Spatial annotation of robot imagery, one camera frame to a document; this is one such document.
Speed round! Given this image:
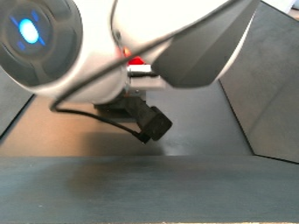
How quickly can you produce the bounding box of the black camera cable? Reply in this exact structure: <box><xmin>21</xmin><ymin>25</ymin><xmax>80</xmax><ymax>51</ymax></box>
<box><xmin>49</xmin><ymin>0</ymin><xmax>242</xmax><ymax>144</ymax></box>

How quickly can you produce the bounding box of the red shape sorter board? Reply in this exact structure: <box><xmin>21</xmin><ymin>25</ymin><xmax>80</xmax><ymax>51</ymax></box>
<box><xmin>124</xmin><ymin>48</ymin><xmax>145</xmax><ymax>65</ymax></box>

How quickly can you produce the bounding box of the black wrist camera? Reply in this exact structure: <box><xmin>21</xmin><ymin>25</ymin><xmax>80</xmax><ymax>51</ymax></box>
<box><xmin>125</xmin><ymin>97</ymin><xmax>173</xmax><ymax>144</ymax></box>

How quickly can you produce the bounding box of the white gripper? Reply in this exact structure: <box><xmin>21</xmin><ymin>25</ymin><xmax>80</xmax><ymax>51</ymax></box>
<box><xmin>125</xmin><ymin>65</ymin><xmax>165</xmax><ymax>91</ymax></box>

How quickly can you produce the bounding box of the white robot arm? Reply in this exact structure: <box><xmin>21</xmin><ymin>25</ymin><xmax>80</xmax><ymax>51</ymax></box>
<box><xmin>0</xmin><ymin>0</ymin><xmax>260</xmax><ymax>104</ymax></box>

